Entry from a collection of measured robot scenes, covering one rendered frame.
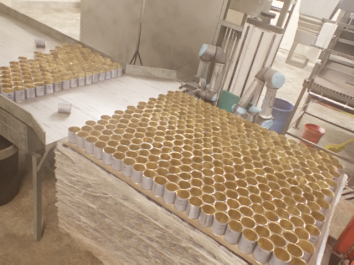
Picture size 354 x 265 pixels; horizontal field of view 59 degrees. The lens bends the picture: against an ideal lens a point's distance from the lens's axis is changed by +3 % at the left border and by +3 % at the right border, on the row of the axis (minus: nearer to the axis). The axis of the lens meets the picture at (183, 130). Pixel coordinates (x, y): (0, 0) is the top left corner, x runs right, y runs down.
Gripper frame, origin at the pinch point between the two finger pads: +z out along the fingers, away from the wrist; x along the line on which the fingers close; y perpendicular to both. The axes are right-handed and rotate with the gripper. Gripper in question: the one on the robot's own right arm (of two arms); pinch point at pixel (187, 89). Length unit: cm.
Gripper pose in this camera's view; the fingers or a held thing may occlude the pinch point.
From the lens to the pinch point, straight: 268.9
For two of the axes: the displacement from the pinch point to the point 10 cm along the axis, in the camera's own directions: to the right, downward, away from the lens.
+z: -4.8, 3.4, -8.0
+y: -1.9, 8.6, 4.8
